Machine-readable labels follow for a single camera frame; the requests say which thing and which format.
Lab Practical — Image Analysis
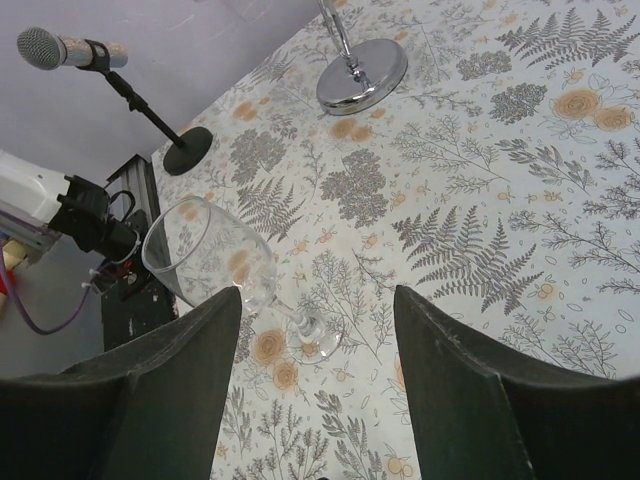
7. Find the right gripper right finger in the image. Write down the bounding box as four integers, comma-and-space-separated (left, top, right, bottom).
394, 286, 639, 479

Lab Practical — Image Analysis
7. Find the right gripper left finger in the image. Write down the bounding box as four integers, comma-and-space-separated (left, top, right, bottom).
1, 287, 242, 479

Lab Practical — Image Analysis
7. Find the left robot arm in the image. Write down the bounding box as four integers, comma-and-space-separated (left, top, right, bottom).
1, 151, 143, 264

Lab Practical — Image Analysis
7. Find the chrome wine glass rack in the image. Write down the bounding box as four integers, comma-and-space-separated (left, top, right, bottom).
316, 1, 408, 116

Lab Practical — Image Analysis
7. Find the colourful toy pile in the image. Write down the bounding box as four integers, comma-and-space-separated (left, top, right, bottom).
0, 233, 27, 310

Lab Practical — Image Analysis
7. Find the floral tablecloth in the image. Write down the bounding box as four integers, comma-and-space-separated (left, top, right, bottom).
156, 1, 639, 479

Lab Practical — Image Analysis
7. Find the black microphone stand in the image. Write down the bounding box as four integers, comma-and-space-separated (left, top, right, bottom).
81, 40, 213, 176

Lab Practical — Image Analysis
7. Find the glitter microphone on stand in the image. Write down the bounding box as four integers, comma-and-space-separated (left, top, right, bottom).
16, 27, 128, 71

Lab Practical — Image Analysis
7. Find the black table front rail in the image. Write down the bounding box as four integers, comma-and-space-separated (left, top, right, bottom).
99, 154, 181, 354

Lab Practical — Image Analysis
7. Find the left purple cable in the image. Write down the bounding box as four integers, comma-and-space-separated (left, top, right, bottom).
0, 249, 94, 336

